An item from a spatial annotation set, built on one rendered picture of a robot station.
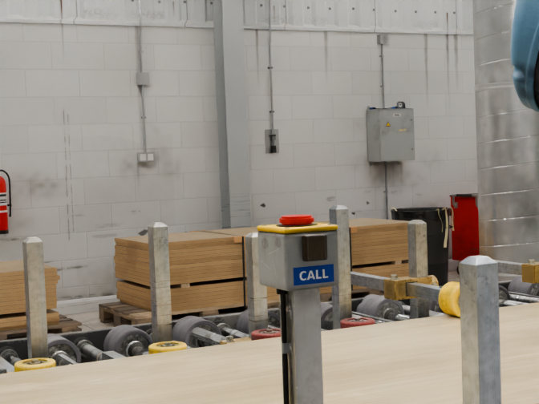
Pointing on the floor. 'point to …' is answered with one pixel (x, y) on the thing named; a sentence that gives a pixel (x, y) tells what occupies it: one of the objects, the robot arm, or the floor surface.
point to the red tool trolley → (464, 226)
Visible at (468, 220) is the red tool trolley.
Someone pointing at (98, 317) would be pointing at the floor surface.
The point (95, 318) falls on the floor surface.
